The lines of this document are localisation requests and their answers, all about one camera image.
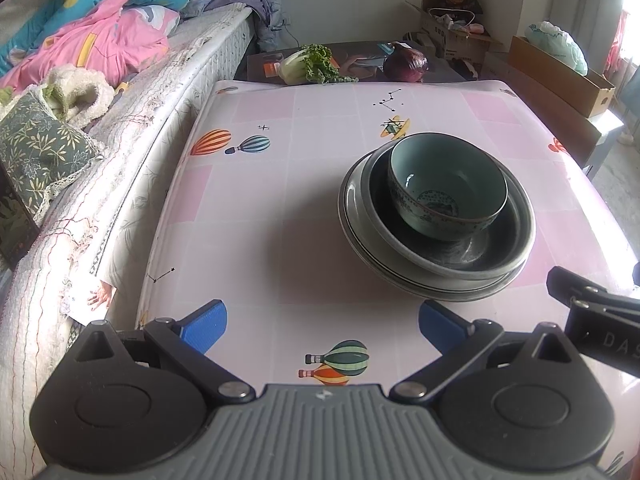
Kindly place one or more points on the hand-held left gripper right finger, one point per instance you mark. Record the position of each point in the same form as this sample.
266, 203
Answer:
442, 325

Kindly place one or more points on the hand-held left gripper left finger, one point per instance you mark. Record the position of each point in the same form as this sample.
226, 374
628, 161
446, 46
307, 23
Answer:
205, 325

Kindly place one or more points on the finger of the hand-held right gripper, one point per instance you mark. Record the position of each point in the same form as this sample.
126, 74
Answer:
590, 292

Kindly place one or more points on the white ceramic plate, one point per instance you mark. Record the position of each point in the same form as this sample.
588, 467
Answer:
440, 296

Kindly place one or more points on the large stainless steel basin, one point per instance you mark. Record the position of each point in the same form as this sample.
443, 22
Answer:
475, 285

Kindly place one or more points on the small stainless steel bowl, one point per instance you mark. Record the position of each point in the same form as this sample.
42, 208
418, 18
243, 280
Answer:
400, 246

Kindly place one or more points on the green patterned ceramic bowl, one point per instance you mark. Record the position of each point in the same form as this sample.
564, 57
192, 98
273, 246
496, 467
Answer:
440, 170

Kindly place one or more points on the small printed card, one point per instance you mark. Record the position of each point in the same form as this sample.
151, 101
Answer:
95, 300

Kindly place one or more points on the large brown carton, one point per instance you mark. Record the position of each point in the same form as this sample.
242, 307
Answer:
560, 120

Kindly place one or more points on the pink printed tablecloth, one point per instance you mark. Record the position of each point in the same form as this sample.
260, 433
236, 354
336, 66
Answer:
280, 160

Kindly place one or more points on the long open cardboard box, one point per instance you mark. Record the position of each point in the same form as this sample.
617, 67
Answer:
550, 72

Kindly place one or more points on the white quilted mattress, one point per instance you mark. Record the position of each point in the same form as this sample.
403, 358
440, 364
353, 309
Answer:
150, 95

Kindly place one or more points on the green floral pillow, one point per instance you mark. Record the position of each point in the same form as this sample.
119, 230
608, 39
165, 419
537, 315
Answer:
40, 145

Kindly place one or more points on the pale green plastic bag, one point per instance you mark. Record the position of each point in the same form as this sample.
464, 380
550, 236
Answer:
560, 42

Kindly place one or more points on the white fluffy blanket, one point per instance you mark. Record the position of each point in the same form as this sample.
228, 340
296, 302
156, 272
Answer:
75, 90

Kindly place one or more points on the napa cabbage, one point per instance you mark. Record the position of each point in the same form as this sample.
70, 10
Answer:
310, 65

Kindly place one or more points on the open cardboard box with clutter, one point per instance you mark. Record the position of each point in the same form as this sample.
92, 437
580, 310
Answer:
450, 40

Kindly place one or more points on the pink blanket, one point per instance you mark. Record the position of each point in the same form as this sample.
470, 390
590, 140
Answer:
100, 45

